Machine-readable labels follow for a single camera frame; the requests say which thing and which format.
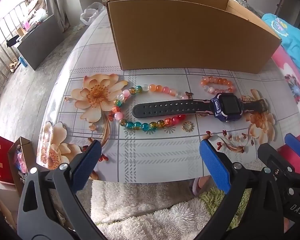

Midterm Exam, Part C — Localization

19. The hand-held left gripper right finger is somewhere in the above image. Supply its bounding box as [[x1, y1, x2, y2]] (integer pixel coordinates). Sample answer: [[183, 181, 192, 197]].
[[194, 138, 290, 240]]

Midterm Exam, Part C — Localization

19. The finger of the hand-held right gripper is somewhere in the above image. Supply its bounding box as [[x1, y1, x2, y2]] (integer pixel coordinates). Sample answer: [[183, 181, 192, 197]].
[[284, 133, 300, 170], [257, 142, 293, 180]]

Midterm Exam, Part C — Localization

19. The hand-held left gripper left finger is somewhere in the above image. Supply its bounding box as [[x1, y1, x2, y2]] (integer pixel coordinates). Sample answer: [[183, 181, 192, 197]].
[[17, 139, 108, 240]]

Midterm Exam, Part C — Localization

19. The colourful glass bead necklace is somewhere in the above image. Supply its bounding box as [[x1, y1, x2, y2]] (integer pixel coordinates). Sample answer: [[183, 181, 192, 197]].
[[112, 84, 190, 132]]

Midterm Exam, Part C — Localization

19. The purple smartwatch with black strap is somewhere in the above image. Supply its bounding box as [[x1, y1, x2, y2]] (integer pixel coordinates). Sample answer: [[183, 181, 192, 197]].
[[132, 92, 268, 123]]

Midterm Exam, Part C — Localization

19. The orange bead bracelet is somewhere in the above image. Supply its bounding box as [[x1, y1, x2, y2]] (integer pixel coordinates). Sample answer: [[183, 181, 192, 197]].
[[199, 75, 237, 95]]

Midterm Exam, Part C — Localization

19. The brown cardboard box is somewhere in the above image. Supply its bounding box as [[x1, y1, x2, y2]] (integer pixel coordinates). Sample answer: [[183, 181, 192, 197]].
[[105, 0, 282, 74]]

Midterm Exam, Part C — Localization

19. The pink floral bed sheet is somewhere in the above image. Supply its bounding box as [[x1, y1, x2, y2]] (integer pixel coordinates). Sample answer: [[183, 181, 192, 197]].
[[271, 46, 300, 180]]

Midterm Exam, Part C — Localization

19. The white fluffy robe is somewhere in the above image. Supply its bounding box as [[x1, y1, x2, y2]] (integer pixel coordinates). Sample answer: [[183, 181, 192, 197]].
[[90, 180, 252, 240]]

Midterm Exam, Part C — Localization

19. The brown paper bag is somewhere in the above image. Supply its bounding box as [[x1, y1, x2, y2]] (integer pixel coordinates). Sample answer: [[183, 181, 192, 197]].
[[7, 137, 35, 195]]

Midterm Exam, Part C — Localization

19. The red gift bag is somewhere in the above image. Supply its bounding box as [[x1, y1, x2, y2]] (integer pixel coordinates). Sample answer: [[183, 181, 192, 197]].
[[0, 134, 15, 184]]

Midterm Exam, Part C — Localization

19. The blue quilt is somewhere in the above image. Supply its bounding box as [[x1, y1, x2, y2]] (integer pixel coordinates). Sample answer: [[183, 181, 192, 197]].
[[261, 13, 300, 83]]

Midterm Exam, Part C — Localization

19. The grey cabinet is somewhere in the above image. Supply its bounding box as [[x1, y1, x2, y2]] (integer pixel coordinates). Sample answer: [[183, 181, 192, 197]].
[[17, 14, 65, 71]]

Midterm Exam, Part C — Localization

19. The metal window railing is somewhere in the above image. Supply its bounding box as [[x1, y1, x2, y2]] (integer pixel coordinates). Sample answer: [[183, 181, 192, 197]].
[[0, 0, 50, 100]]

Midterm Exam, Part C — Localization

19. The grey green pillow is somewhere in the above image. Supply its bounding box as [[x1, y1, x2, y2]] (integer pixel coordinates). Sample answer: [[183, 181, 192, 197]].
[[225, 0, 265, 18]]

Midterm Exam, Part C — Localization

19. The white plastic bag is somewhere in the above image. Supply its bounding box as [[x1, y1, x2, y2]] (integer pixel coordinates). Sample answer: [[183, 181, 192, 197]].
[[80, 2, 105, 26]]

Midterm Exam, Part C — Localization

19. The grey curtain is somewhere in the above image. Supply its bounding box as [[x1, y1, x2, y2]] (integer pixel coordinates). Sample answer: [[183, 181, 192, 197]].
[[44, 0, 70, 33]]

